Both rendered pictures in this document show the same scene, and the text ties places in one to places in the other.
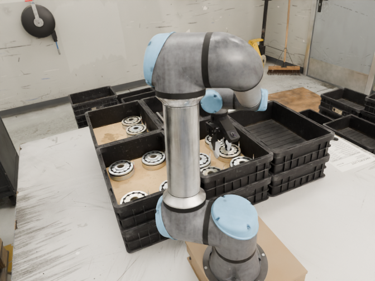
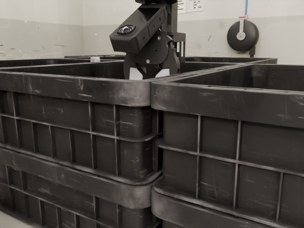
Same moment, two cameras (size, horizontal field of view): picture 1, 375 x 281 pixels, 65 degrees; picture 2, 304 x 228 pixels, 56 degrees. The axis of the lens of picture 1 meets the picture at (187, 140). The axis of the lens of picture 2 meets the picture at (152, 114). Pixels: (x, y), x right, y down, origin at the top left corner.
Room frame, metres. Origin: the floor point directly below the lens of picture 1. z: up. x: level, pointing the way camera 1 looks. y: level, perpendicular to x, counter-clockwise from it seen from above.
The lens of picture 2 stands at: (0.72, -0.54, 0.96)
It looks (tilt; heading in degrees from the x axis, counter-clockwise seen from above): 13 degrees down; 52
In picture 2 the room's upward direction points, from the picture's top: straight up
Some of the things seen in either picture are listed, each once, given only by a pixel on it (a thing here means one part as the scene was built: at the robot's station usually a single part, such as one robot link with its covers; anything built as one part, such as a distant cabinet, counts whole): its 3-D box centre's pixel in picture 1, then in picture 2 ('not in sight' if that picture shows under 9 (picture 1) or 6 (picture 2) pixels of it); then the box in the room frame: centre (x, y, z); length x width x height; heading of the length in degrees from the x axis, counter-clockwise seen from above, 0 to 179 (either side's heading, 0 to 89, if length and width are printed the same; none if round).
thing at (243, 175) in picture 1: (214, 153); (134, 101); (1.01, -0.11, 0.87); 0.40 x 0.30 x 0.11; 21
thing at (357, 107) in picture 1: (347, 115); not in sight; (2.23, -1.41, 0.31); 0.40 x 0.30 x 0.34; 23
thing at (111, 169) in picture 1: (120, 167); not in sight; (0.98, 0.28, 0.86); 0.10 x 0.10 x 0.01
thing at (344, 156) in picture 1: (333, 149); not in sight; (1.20, -0.73, 0.70); 0.33 x 0.23 x 0.01; 23
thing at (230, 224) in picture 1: (232, 224); not in sight; (0.54, -0.10, 0.96); 0.13 x 0.12 x 0.14; 71
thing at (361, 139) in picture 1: (355, 150); not in sight; (1.70, -1.20, 0.31); 0.40 x 0.30 x 0.34; 23
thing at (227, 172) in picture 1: (214, 143); (133, 73); (1.01, -0.11, 0.92); 0.40 x 0.30 x 0.02; 21
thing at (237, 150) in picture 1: (228, 150); not in sight; (1.04, -0.17, 0.86); 0.10 x 0.10 x 0.01
